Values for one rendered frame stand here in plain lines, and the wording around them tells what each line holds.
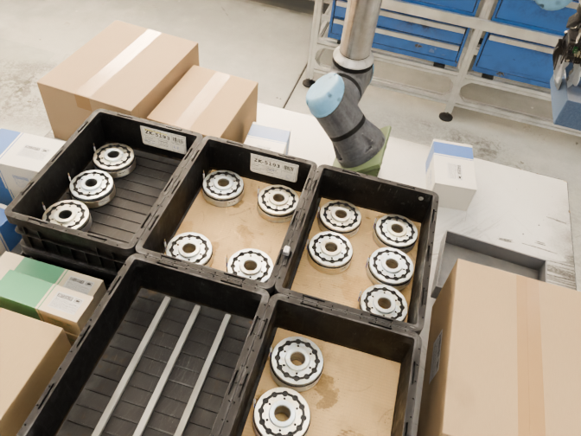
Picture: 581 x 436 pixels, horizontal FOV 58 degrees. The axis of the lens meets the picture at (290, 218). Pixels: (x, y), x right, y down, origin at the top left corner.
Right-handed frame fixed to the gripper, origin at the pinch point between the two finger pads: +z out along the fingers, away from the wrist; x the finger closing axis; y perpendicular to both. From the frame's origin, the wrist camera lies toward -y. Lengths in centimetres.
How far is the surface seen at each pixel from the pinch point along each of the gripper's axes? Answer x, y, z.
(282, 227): -57, 46, 23
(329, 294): -41, 61, 25
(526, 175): 4.2, -16.0, 42.4
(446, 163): -21.5, 0.8, 30.7
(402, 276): -26, 52, 23
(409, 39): -51, -138, 65
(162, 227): -79, 62, 15
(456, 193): -16.9, 9.2, 33.8
